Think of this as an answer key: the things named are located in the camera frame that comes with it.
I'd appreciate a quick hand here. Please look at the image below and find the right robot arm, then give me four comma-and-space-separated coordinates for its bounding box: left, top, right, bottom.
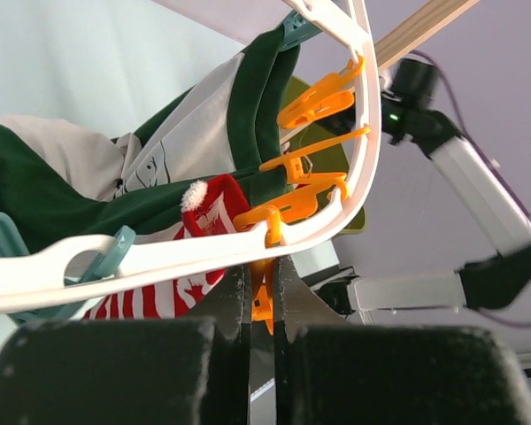
317, 52, 531, 321

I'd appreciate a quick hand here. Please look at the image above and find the green and white garment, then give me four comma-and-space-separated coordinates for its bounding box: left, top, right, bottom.
0, 28, 300, 252

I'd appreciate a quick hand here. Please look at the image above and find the white plastic clip hanger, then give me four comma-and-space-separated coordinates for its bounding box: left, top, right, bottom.
0, 1, 381, 313

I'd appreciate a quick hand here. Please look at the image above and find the teal clothes peg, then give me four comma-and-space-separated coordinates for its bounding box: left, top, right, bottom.
0, 212, 135, 325

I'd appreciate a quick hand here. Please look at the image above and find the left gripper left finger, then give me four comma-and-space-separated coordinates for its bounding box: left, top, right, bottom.
0, 266, 251, 424

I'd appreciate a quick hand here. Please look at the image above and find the red white striped sock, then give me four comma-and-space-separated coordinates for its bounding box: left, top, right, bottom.
83, 174, 250, 320

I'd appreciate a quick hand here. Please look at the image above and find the olive green plastic basket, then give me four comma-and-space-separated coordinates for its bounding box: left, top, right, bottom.
281, 76, 366, 235

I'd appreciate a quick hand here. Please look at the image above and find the orange clothes peg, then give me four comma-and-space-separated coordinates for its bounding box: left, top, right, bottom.
234, 205, 282, 336
277, 56, 366, 129
266, 178, 349, 223
259, 125, 371, 184

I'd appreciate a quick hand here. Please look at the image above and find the wooden clothes rack frame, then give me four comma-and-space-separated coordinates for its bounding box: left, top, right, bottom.
374, 0, 479, 72

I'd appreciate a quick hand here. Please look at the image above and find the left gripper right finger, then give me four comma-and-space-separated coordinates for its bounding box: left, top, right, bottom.
273, 257, 531, 424

